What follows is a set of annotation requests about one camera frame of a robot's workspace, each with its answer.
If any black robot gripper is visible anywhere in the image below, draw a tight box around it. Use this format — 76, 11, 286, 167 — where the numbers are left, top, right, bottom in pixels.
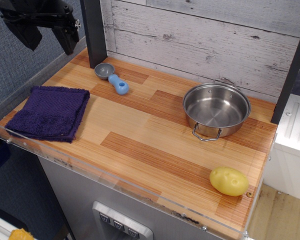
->
0, 0, 81, 56

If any blue grey plastic scoop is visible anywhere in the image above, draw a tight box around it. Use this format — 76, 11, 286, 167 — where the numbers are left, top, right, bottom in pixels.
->
94, 62, 130, 95

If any purple folded towel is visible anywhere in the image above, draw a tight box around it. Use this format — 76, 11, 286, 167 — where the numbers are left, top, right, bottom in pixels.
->
5, 86, 90, 143

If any silver toy fridge cabinet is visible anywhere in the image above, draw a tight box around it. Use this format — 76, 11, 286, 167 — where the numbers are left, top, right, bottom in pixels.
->
39, 157, 216, 240

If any stainless steel pot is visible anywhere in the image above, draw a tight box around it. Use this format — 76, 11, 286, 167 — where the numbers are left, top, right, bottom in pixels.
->
182, 77, 252, 142

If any silver dispenser button panel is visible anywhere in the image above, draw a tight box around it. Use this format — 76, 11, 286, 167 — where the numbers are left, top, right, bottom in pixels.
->
92, 201, 154, 240

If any yellow object at corner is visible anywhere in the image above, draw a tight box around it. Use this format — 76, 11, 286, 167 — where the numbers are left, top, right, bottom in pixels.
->
8, 228, 35, 240

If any yellow plastic potato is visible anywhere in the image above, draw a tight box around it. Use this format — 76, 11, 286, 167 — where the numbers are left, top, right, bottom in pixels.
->
209, 166, 249, 197

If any white side cabinet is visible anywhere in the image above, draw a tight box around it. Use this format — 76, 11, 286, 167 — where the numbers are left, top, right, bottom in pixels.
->
263, 94, 300, 199

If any dark grey left post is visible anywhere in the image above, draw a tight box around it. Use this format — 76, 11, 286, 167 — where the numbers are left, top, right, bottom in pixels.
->
80, 0, 107, 69

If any dark grey post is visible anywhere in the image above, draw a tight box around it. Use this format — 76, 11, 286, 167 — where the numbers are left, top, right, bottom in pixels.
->
270, 40, 300, 125
80, 0, 107, 69

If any dark grey right post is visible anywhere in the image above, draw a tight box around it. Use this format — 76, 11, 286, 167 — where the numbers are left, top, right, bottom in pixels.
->
270, 40, 300, 125

